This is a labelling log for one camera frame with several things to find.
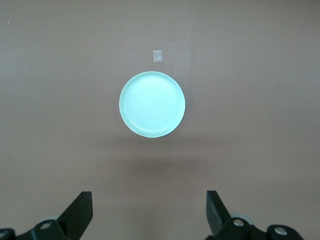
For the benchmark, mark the pale green round plate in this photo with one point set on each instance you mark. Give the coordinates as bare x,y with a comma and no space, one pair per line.
152,105

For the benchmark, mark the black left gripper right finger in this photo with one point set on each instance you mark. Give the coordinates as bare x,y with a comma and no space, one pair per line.
217,215

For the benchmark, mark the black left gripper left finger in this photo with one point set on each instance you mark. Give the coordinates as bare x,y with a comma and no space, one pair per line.
75,215

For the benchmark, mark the small tape patch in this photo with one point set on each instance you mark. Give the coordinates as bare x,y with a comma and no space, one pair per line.
157,56

